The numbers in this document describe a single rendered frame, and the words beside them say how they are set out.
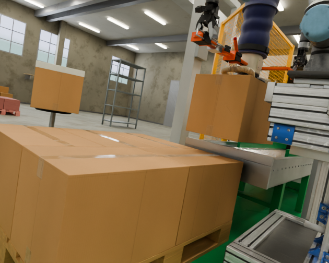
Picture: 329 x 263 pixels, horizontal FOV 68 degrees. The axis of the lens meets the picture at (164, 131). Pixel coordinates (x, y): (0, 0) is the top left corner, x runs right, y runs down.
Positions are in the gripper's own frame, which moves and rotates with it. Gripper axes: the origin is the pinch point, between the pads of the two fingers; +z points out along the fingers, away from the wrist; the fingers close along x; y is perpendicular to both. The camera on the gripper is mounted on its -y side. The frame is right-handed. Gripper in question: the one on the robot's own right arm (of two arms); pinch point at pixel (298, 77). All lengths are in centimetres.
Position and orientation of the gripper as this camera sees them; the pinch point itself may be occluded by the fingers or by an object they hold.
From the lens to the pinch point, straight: 210.4
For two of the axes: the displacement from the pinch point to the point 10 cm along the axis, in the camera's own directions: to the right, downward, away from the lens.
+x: 7.2, 1.7, -6.8
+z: -1.6, 9.8, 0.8
